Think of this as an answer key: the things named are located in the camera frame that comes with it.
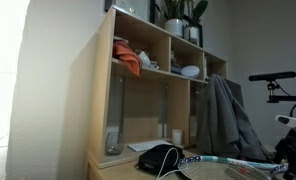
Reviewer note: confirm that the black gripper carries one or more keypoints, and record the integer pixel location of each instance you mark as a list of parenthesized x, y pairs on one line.
[(293, 146)]

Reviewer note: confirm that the white keyboard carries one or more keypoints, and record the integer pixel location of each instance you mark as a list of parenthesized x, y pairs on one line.
[(144, 146)]

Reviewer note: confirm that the white blue teal tennis racket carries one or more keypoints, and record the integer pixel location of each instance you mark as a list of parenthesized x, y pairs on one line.
[(214, 163)]

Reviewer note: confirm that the black bar camera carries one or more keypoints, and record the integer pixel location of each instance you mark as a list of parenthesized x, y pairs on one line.
[(271, 76)]

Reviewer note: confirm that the grey cloth blanket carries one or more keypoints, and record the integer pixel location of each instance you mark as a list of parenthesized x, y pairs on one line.
[(221, 126)]

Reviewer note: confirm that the tall clear glass vase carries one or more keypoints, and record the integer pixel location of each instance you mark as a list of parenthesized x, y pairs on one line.
[(116, 103)]

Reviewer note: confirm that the black framed picture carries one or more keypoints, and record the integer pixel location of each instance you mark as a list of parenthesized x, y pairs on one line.
[(131, 6)]

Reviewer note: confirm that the white grey wrist camera box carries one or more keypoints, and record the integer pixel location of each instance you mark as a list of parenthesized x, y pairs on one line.
[(286, 120)]

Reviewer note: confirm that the orange towel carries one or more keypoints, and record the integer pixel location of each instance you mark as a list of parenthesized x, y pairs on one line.
[(128, 56)]

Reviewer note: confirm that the dark grey chair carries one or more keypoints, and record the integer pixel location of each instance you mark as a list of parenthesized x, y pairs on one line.
[(236, 93)]

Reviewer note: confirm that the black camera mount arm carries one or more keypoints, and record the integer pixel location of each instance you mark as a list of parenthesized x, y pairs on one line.
[(284, 98)]

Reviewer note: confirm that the white candle glass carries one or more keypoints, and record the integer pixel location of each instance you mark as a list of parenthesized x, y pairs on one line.
[(177, 137)]

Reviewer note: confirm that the light wooden shelf unit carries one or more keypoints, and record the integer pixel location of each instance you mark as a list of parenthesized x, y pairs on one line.
[(101, 100)]

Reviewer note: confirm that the white round bowl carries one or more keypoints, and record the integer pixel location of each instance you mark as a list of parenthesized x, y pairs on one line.
[(190, 71)]

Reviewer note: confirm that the small white plant pot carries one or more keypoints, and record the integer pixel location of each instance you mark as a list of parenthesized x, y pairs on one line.
[(192, 35)]

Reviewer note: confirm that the large white plant pot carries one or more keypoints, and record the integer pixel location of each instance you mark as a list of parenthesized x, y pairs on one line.
[(174, 27)]

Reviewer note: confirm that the white ceramic teapot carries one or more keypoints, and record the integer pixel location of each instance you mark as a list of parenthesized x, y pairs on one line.
[(144, 59)]

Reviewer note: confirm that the green leafy plant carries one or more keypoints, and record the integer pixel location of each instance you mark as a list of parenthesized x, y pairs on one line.
[(199, 10), (174, 8)]

